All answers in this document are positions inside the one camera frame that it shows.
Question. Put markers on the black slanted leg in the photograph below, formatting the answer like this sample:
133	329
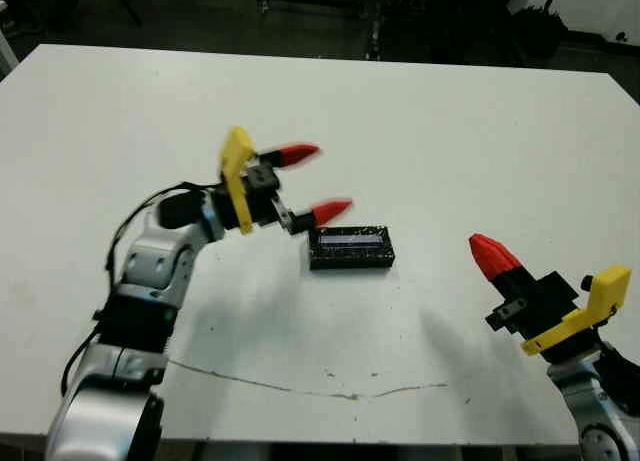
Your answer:
131	8

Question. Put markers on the shiny black box lid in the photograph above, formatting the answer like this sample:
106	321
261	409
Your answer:
350	241

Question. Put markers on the tall black equipment stack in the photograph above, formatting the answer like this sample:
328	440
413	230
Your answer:
450	28

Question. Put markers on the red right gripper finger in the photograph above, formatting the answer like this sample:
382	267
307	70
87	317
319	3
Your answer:
509	262
490	267

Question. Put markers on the left gripper body yellow mount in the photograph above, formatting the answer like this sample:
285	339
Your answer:
235	181

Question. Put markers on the right gripper body yellow mount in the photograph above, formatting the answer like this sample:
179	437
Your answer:
547	308

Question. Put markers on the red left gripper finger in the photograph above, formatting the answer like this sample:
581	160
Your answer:
330	211
297	153

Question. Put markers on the black tangled bundle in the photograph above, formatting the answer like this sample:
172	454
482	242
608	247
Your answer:
540	28

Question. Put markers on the small black floor item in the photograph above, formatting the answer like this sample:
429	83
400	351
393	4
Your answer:
620	36

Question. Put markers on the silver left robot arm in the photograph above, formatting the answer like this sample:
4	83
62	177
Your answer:
155	261

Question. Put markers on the black box white lining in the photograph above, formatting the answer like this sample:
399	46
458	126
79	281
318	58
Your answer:
350	265

